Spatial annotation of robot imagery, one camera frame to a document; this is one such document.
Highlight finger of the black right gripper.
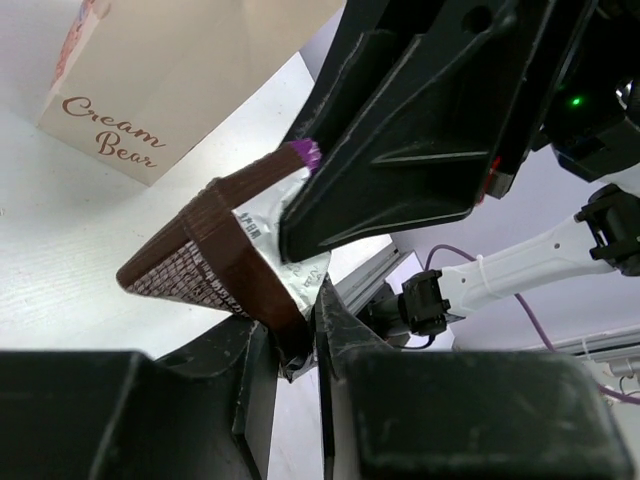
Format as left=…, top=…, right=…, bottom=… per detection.
left=279, top=1, right=543, bottom=261
left=292, top=0, right=443, bottom=145

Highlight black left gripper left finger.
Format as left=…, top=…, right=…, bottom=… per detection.
left=1, top=317, right=278, bottom=479

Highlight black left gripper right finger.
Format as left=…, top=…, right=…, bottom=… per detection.
left=314, top=281, right=635, bottom=479

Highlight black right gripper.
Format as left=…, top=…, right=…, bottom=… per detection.
left=485, top=1, right=597, bottom=199

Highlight brown chocolate bar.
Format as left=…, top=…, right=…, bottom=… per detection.
left=116, top=139, right=331, bottom=381

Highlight cream paper bag orange handles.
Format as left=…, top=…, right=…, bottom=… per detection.
left=39, top=0, right=340, bottom=185

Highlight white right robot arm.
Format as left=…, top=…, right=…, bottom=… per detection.
left=279, top=0, right=639, bottom=337

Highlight aluminium table edge rail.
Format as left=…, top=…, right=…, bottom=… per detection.
left=335, top=243, right=422, bottom=314

